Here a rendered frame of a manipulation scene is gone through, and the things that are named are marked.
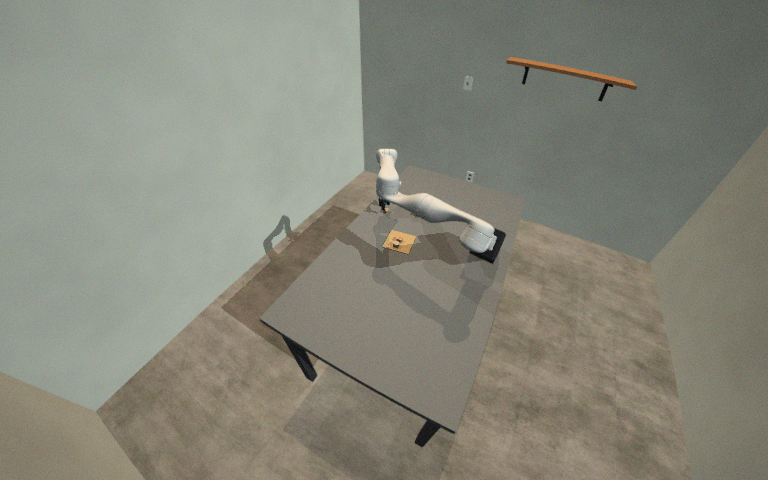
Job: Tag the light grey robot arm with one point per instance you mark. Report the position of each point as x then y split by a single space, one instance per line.
476 233

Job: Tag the tan flat mat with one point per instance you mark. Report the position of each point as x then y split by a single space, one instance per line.
404 246

